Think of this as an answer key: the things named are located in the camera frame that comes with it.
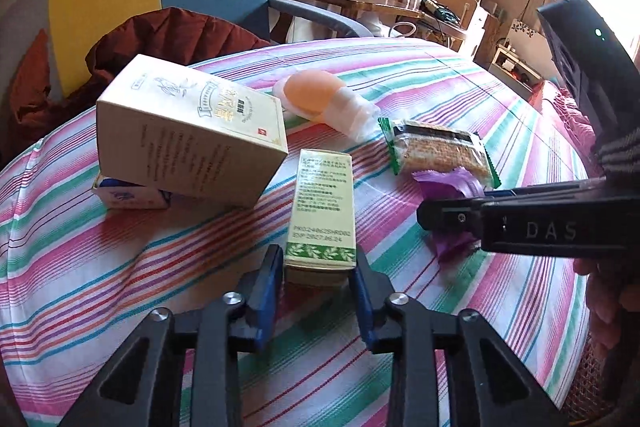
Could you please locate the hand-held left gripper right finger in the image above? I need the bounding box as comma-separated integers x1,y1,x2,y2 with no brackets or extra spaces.
350,252,571,427

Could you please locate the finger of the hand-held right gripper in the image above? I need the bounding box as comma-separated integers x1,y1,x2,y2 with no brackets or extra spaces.
470,177,608,202
417,199,482,238

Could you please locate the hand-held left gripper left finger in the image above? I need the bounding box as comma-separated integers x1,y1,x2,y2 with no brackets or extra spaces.
57,244,285,427

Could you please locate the purple snack wrapper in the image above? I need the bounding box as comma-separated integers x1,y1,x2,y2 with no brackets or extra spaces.
412,167,488,263

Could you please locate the green edged cracker packet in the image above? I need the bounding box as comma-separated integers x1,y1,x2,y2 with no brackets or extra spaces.
377,117,502,190

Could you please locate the small green cream box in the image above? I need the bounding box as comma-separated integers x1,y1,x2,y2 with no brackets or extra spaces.
284,148,358,285

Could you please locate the large cream carton box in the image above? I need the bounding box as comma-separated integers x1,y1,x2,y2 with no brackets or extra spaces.
95,54,290,208

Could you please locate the blue white tissue pack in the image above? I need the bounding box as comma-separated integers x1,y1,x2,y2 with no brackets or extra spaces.
91,173,173,210

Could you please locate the orange egg-shaped sponge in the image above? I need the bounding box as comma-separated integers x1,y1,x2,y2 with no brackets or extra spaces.
272,72,378,140

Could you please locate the person's right hand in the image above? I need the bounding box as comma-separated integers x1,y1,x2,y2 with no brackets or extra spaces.
574,257,626,350

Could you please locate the pink knitted cloth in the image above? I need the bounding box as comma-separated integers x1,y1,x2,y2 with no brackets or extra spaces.
542,82,601,168

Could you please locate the striped tablecloth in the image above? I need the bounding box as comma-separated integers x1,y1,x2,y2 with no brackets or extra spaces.
0,36,593,427

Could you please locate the white low shelf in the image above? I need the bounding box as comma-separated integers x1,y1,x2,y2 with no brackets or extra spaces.
487,47,546,92

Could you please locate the brown cardboard box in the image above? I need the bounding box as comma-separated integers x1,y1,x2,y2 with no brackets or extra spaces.
432,0,488,30

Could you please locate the wooden desk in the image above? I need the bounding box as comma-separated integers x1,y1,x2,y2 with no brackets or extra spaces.
272,0,426,25

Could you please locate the maroon padded jacket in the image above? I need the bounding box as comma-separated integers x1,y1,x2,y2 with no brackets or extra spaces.
12,7,271,132

